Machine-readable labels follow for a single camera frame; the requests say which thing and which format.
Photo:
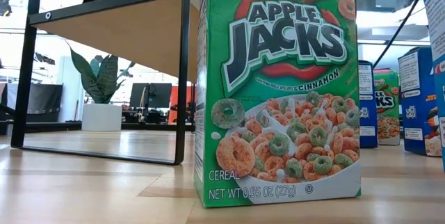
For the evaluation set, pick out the green Apple Jacks cereal box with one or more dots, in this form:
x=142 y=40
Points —
x=387 y=88
x=278 y=78

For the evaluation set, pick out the blue Frosted Flakes cereal box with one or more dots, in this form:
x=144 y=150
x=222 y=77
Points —
x=417 y=119
x=368 y=119

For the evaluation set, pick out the light-blue Rice Krispies cereal box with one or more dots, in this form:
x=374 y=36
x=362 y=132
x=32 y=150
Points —
x=438 y=43

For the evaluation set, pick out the black-framed wooden shelf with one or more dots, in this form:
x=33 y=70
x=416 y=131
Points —
x=121 y=32

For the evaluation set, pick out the green snake plant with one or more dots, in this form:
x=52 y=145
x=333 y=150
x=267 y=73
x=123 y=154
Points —
x=101 y=81

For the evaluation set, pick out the black draped desk panel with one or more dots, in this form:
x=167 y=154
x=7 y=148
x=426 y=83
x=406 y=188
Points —
x=45 y=102

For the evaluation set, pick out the dark computer monitor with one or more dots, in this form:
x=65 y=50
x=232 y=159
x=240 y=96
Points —
x=156 y=95

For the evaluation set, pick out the white planter pot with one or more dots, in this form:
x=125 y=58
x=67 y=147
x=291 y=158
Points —
x=102 y=118

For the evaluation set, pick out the red-orange office partition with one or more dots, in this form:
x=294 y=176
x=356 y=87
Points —
x=171 y=105

